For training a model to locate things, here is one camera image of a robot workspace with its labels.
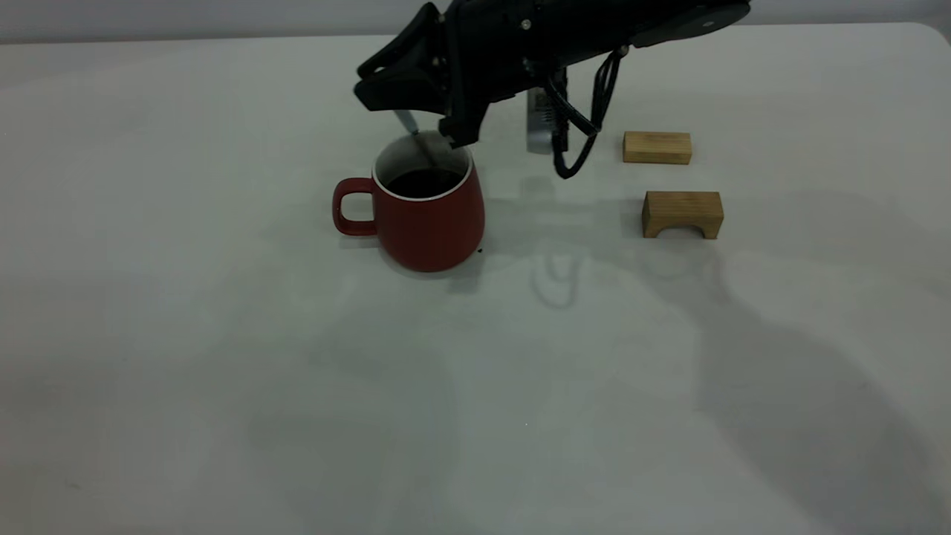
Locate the arched wooden block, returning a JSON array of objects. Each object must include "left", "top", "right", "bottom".
[{"left": 642, "top": 191, "right": 724, "bottom": 240}]

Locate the spoon with white handle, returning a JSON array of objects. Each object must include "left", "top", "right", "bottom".
[{"left": 394, "top": 109, "right": 441, "bottom": 166}]

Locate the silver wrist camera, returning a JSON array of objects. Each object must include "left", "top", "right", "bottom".
[{"left": 526, "top": 87, "right": 559, "bottom": 155}]

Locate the flat wooden block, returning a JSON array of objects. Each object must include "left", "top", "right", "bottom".
[{"left": 623, "top": 132, "right": 692, "bottom": 166}]

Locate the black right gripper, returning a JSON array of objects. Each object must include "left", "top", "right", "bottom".
[{"left": 354, "top": 0, "right": 552, "bottom": 148}]

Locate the red ceramic mug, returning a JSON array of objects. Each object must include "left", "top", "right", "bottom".
[{"left": 332, "top": 132, "right": 486, "bottom": 273}]

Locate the black cable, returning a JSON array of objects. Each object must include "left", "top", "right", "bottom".
[{"left": 545, "top": 46, "right": 629, "bottom": 180}]

